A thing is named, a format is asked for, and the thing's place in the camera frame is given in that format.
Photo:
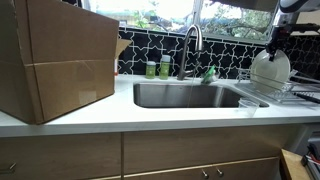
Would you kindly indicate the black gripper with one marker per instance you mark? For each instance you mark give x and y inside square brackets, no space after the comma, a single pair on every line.
[280,35]

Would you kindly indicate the brown cardboard box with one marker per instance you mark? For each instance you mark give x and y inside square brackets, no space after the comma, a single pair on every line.
[60,60]

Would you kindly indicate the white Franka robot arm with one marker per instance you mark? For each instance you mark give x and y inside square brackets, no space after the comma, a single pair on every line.
[300,5]

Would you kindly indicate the stainless steel sink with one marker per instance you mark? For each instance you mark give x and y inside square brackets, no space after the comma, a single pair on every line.
[166,96]

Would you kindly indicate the wooden kitchen cabinet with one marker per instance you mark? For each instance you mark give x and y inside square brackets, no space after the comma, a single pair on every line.
[166,150]

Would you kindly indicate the clear plastic cup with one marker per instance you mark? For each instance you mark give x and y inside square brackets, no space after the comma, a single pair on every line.
[248,107]

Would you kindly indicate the short green soap bottle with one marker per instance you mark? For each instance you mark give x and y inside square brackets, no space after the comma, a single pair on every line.
[150,70]

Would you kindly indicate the green sponge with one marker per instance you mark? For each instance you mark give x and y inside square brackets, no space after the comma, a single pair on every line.
[210,73]

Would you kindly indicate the tall green soap bottle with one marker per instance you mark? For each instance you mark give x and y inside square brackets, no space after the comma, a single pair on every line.
[164,68]

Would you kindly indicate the colourful floral ceramic plate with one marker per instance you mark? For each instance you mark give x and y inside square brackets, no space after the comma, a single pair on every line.
[270,73]

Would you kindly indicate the round metal cabinet knob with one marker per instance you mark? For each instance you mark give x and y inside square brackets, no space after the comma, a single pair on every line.
[219,172]
[205,173]

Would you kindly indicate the kitchen window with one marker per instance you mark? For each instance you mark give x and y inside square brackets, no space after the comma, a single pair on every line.
[160,13]

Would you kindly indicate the wooden platform board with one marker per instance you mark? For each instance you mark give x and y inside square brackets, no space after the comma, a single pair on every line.
[293,166]

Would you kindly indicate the curved steel kitchen faucet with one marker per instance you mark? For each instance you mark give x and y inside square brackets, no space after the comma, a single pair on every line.
[196,31]

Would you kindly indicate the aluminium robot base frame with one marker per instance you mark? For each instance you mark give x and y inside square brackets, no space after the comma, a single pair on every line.
[313,156]

